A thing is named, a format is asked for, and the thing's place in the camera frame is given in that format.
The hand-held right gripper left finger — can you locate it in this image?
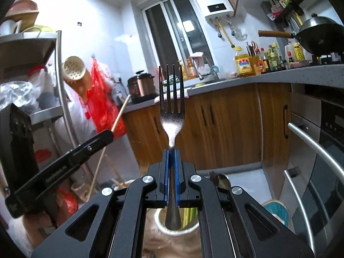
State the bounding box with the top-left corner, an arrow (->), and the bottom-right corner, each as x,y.
31,150 -> 170,258

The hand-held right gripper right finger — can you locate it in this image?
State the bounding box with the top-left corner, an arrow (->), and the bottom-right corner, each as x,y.
174,150 -> 315,258

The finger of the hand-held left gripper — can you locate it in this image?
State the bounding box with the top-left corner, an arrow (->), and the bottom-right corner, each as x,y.
68,129 -> 115,164

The wooden chopstick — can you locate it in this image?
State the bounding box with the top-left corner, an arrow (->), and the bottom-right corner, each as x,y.
87,94 -> 132,201

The green utensil with yellow tip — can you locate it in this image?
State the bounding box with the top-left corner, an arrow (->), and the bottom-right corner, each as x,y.
183,208 -> 198,225

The steel spoon patterned handle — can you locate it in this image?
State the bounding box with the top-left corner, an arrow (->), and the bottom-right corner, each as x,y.
216,174 -> 232,193

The cream ceramic utensil holder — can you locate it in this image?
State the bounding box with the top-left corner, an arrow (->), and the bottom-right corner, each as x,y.
114,179 -> 205,258

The steel fork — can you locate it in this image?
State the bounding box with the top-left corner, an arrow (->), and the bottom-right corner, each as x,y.
158,64 -> 186,230

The red lid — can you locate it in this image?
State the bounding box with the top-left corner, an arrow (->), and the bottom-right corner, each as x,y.
35,149 -> 52,163

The white plastic bag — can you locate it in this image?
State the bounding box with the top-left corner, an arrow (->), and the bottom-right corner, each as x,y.
55,83 -> 98,147

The hanging red plastic bag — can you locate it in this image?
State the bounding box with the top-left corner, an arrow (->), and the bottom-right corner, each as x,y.
90,59 -> 127,137

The clear plastic bag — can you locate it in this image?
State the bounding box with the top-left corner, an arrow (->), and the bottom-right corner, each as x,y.
0,81 -> 41,111

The crumpled red plastic bag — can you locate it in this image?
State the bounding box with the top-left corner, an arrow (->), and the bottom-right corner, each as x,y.
58,188 -> 79,213

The dark rice cooker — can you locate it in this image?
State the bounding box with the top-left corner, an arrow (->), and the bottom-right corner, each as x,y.
127,71 -> 157,103

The wooden kitchen cabinet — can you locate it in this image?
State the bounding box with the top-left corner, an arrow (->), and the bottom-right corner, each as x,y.
122,82 -> 292,171

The beige perforated plastic container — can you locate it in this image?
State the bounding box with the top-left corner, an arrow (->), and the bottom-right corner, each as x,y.
63,56 -> 94,100

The teal and cream printed mat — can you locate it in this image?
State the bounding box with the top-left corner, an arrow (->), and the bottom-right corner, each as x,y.
262,199 -> 291,229

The metal shelf rack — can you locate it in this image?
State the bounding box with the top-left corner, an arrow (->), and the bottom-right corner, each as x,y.
0,31 -> 71,129

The kitchen faucet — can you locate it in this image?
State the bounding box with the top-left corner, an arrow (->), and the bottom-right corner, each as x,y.
193,56 -> 220,81

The kitchen window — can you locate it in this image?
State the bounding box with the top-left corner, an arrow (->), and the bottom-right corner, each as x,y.
142,0 -> 215,82

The pink cloth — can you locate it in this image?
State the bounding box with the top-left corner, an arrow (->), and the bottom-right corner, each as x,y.
189,52 -> 208,69

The yellow-green bowl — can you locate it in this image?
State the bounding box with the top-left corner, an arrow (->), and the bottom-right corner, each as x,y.
23,25 -> 56,33

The white cup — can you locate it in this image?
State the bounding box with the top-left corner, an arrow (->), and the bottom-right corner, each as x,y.
0,19 -> 22,35

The yellow cooking oil bottle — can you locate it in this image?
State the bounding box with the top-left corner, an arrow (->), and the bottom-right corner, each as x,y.
235,52 -> 256,77

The grey kitchen countertop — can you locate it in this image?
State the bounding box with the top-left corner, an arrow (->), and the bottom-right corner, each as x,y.
118,63 -> 344,113

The knife block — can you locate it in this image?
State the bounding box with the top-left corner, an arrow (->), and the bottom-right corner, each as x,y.
247,41 -> 263,75

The pink bowl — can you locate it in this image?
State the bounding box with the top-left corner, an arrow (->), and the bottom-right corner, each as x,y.
5,0 -> 40,22

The hanging yellow brush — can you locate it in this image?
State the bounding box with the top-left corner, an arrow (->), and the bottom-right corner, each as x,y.
217,21 -> 243,51

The row of sauce bottles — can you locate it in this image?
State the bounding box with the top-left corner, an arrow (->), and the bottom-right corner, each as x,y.
258,41 -> 305,73

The built-in oven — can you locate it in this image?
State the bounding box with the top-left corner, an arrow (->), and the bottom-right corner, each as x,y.
283,97 -> 344,250

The white water heater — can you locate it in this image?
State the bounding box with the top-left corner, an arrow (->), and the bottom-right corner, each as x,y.
189,0 -> 235,22

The black wok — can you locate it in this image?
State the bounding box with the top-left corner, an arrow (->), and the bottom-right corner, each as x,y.
258,13 -> 344,55

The steel drawer handle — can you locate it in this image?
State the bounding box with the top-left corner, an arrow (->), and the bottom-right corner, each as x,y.
283,168 -> 315,250

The steel oven handle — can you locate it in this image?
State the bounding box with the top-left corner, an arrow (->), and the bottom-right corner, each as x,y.
287,122 -> 344,194

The wall spice rack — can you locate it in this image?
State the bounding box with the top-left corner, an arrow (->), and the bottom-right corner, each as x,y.
260,0 -> 305,22

